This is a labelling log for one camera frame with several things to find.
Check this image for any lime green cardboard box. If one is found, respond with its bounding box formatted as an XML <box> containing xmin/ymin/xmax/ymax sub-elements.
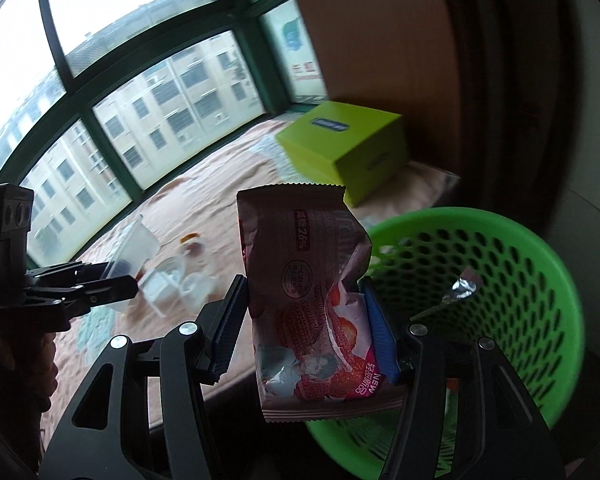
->
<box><xmin>274</xmin><ymin>101</ymin><xmax>410</xmax><ymax>208</ymax></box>

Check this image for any pink snack wrapper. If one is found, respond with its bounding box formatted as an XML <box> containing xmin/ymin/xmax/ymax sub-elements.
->
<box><xmin>236</xmin><ymin>183</ymin><xmax>406</xmax><ymax>423</ymax></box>

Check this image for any clear plastic tray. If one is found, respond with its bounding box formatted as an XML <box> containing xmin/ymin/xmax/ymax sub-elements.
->
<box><xmin>140</xmin><ymin>256</ymin><xmax>182</xmax><ymax>317</ymax></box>

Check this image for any dark wooden door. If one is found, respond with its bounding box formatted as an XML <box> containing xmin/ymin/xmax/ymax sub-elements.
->
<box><xmin>432</xmin><ymin>0</ymin><xmax>576</xmax><ymax>241</ymax></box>

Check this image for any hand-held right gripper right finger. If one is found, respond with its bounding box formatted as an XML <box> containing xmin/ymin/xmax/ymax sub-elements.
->
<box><xmin>357</xmin><ymin>277</ymin><xmax>566</xmax><ymax>480</ymax></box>

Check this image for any clear plastic container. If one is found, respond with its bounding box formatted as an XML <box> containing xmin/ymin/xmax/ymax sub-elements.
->
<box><xmin>105</xmin><ymin>215</ymin><xmax>161</xmax><ymax>311</ymax></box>

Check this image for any pink printed blanket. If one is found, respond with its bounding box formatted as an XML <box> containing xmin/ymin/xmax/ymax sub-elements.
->
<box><xmin>40</xmin><ymin>105</ymin><xmax>461</xmax><ymax>411</ymax></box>

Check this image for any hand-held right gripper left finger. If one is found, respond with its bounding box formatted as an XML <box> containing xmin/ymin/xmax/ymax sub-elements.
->
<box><xmin>40</xmin><ymin>274</ymin><xmax>251</xmax><ymax>480</ymax></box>

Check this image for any green perforated plastic basket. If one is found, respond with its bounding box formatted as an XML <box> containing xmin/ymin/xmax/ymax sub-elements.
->
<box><xmin>305</xmin><ymin>207</ymin><xmax>581</xmax><ymax>480</ymax></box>

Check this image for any brown wooden panel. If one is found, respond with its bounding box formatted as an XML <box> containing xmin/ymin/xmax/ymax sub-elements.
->
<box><xmin>282</xmin><ymin>0</ymin><xmax>461</xmax><ymax>166</ymax></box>

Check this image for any person's left hand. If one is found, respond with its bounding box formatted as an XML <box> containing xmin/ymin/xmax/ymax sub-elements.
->
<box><xmin>0</xmin><ymin>330</ymin><xmax>60</xmax><ymax>413</ymax></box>

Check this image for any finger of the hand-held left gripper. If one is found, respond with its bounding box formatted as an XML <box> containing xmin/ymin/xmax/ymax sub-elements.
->
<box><xmin>27</xmin><ymin>261</ymin><xmax>109</xmax><ymax>286</ymax></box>
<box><xmin>55</xmin><ymin>275</ymin><xmax>141</xmax><ymax>318</ymax></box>

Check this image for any green window frame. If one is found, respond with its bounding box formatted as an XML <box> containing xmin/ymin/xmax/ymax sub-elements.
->
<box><xmin>0</xmin><ymin>0</ymin><xmax>331</xmax><ymax>281</ymax></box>

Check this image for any clear plastic cup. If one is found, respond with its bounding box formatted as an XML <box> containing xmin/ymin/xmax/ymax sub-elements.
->
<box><xmin>178</xmin><ymin>272</ymin><xmax>217</xmax><ymax>312</ymax></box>

